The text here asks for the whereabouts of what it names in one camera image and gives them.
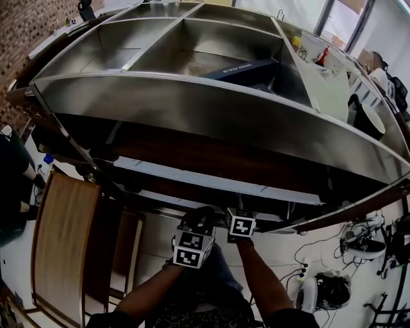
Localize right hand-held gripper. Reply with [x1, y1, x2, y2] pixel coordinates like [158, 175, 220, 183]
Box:
[224, 207, 257, 245]

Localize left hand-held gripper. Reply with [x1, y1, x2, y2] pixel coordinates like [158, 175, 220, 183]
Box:
[172, 206, 217, 269]

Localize wooden cart with gold frame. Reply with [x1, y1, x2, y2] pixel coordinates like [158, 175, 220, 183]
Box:
[30, 171, 145, 328]

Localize metal shelving unit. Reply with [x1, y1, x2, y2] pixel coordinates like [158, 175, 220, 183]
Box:
[6, 0, 410, 236]

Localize person's left forearm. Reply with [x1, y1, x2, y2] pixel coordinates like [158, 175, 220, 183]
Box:
[113, 262, 193, 321]

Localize person's right forearm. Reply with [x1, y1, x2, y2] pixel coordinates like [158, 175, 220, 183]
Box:
[236, 238, 296, 321]

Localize person's blue jeans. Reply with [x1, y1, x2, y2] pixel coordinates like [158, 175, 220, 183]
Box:
[192, 242, 246, 302]

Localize person's black printed shirt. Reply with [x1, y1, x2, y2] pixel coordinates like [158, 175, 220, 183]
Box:
[152, 287, 267, 328]

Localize white power strip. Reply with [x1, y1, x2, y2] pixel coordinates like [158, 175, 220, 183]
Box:
[295, 257, 311, 283]

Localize black and white sneaker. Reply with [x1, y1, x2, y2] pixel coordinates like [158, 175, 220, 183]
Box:
[347, 236, 388, 261]

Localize dark navy flat box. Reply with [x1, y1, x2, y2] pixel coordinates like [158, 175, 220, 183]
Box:
[199, 57, 281, 94]

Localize black bucket, white inside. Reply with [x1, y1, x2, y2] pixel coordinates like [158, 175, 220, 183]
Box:
[348, 93, 386, 142]

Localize white and red paper cup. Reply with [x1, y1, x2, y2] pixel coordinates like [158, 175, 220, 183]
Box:
[315, 47, 347, 79]

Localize white printed paper cup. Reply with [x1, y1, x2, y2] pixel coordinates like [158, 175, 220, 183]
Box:
[299, 30, 329, 64]

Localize bundle of black cables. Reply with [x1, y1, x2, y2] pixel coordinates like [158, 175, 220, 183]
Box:
[315, 270, 352, 311]

